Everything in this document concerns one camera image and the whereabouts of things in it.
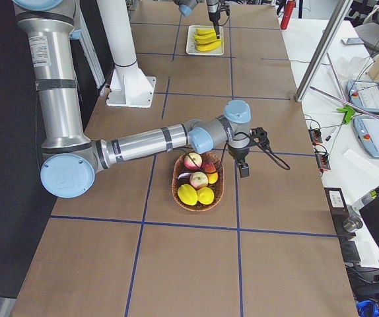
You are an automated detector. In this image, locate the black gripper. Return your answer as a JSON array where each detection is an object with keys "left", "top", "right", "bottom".
[
  {"left": 207, "top": 1, "right": 221, "bottom": 39},
  {"left": 228, "top": 145, "right": 250, "bottom": 178}
]

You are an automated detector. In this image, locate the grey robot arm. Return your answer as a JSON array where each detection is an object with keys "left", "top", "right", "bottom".
[
  {"left": 13, "top": 1, "right": 253, "bottom": 198},
  {"left": 174, "top": 0, "right": 221, "bottom": 39}
]

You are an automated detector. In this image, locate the brown wicker basket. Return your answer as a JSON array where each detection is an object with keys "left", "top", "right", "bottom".
[{"left": 172, "top": 152, "right": 224, "bottom": 212}]

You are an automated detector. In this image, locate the black label plate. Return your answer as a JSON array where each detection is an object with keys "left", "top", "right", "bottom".
[{"left": 324, "top": 188, "right": 348, "bottom": 215}]

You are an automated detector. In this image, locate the red yellow mango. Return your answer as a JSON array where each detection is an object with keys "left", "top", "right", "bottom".
[{"left": 202, "top": 160, "right": 219, "bottom": 184}]

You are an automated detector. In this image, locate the white rectangular bear tray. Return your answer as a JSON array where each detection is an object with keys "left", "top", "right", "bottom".
[{"left": 186, "top": 25, "right": 224, "bottom": 56}]

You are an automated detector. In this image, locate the yellow lemon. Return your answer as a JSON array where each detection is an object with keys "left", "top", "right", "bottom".
[{"left": 196, "top": 187, "right": 215, "bottom": 205}]

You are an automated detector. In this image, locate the pink peach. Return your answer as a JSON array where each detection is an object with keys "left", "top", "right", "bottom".
[{"left": 189, "top": 172, "right": 209, "bottom": 190}]

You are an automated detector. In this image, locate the red apple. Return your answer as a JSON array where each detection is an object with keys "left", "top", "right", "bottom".
[{"left": 184, "top": 153, "right": 203, "bottom": 171}]

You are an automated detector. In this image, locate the dark purple fruit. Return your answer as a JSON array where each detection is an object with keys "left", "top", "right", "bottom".
[{"left": 176, "top": 172, "right": 192, "bottom": 186}]

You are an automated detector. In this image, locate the yellow star fruit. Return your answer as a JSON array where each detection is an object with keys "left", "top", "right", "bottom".
[{"left": 177, "top": 184, "right": 198, "bottom": 206}]

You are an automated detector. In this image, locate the red fire extinguisher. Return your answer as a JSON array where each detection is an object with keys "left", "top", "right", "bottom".
[{"left": 280, "top": 0, "right": 296, "bottom": 30}]

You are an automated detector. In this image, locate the orange black connector box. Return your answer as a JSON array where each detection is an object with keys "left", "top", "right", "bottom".
[{"left": 308, "top": 128, "right": 323, "bottom": 145}]

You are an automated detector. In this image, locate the white paper slip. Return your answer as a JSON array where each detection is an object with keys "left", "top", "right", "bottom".
[{"left": 343, "top": 149, "right": 379, "bottom": 179}]

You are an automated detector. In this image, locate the near blue teach pendant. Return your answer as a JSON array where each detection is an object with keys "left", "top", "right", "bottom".
[{"left": 353, "top": 116, "right": 379, "bottom": 159}]

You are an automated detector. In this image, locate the blue teach pendant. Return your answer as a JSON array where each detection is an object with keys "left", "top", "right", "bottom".
[
  {"left": 346, "top": 79, "right": 379, "bottom": 114},
  {"left": 353, "top": 116, "right": 379, "bottom": 159}
]

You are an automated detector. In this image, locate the far blue teach pendant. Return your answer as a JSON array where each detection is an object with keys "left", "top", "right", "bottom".
[{"left": 346, "top": 79, "right": 379, "bottom": 114}]

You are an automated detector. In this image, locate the long metal grabber tool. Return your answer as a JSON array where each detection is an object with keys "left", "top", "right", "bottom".
[{"left": 310, "top": 86, "right": 379, "bottom": 127}]

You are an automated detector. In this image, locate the black camera cable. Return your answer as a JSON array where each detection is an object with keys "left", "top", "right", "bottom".
[{"left": 205, "top": 131, "right": 291, "bottom": 174}]

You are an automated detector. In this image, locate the white pedestal column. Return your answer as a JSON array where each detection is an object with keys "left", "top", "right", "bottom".
[{"left": 97, "top": 0, "right": 156, "bottom": 108}]

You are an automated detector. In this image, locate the aluminium frame post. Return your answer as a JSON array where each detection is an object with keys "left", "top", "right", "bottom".
[{"left": 294, "top": 0, "right": 353, "bottom": 102}]

